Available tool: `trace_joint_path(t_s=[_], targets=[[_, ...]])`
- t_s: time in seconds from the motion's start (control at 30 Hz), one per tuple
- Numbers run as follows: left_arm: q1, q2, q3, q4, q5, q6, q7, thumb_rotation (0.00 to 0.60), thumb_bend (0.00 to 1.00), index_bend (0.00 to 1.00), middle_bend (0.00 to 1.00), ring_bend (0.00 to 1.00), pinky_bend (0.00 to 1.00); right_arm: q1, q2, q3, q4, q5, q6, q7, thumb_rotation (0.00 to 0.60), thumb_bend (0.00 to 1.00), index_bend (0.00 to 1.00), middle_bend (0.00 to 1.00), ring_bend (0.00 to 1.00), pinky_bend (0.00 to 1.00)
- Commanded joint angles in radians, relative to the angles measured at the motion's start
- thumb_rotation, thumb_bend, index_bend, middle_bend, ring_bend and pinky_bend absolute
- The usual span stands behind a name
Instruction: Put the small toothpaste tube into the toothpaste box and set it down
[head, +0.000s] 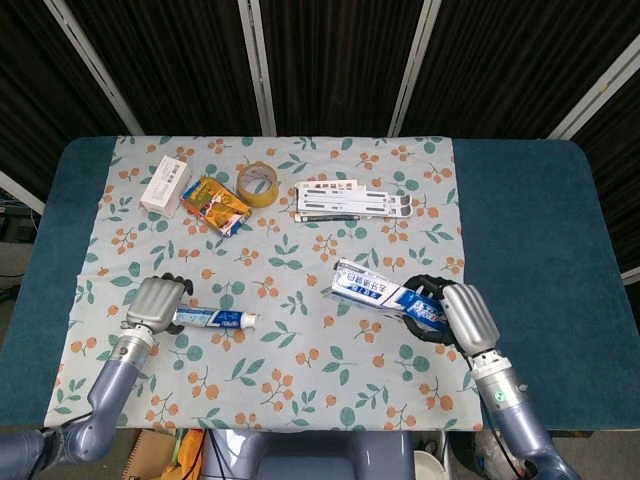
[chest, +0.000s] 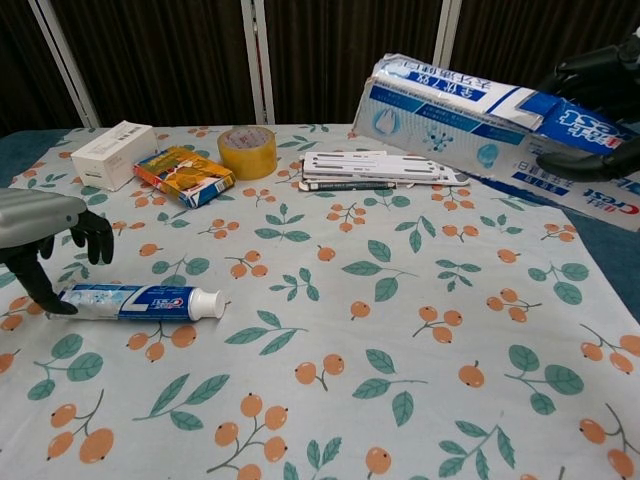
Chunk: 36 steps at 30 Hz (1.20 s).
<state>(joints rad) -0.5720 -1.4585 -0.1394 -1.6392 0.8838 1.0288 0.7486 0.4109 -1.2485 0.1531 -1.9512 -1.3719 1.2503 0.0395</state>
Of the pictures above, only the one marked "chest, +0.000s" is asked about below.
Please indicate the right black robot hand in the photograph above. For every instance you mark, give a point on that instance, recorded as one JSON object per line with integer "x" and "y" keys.
{"x": 600, "y": 70}

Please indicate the blue white Crest toothpaste box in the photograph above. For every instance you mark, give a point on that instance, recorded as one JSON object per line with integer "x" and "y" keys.
{"x": 450, "y": 120}

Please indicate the blue white Crest toothpaste tube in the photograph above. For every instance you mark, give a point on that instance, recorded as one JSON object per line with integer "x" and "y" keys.
{"x": 145, "y": 302}

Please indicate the dark pen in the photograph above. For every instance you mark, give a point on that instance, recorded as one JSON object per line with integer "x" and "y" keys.
{"x": 350, "y": 185}

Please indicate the white folding stand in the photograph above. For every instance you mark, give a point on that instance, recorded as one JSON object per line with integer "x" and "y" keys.
{"x": 370, "y": 166}

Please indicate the white frame post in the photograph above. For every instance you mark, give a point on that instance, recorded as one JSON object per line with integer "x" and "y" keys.
{"x": 442, "y": 30}
{"x": 65, "y": 65}
{"x": 257, "y": 65}

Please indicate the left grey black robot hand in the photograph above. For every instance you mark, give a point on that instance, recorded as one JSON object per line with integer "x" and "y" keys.
{"x": 35, "y": 215}

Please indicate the yellow orange printed carton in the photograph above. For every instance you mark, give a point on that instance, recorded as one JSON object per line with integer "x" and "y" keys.
{"x": 182, "y": 175}

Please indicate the yellow packing tape roll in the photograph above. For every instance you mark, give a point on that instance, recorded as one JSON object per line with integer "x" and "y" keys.
{"x": 247, "y": 157}

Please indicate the white cardboard box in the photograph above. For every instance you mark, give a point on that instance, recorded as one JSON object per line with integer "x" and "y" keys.
{"x": 112, "y": 155}

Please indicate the floral fruit print tablecloth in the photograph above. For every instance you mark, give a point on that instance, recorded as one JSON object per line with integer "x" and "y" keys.
{"x": 320, "y": 400}

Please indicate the dark ribbed screen panel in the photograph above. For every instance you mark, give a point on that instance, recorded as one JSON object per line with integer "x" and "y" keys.
{"x": 325, "y": 60}
{"x": 500, "y": 30}
{"x": 25, "y": 65}
{"x": 165, "y": 60}

